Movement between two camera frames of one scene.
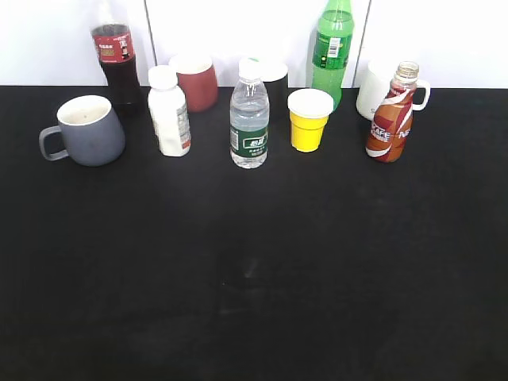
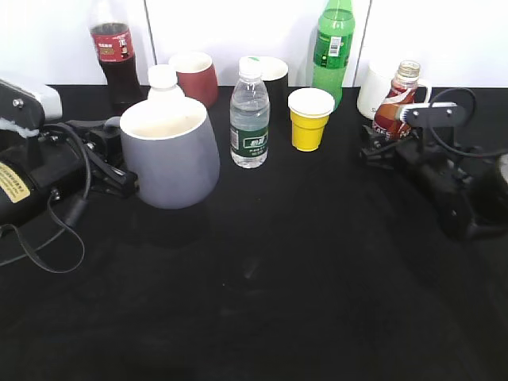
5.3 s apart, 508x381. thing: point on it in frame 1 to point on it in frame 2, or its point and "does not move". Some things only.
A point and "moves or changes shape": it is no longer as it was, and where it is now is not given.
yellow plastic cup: (309, 109) does not move
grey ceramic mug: (90, 132) moves or changes shape
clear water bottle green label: (249, 117) does not move
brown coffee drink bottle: (390, 133) does not move
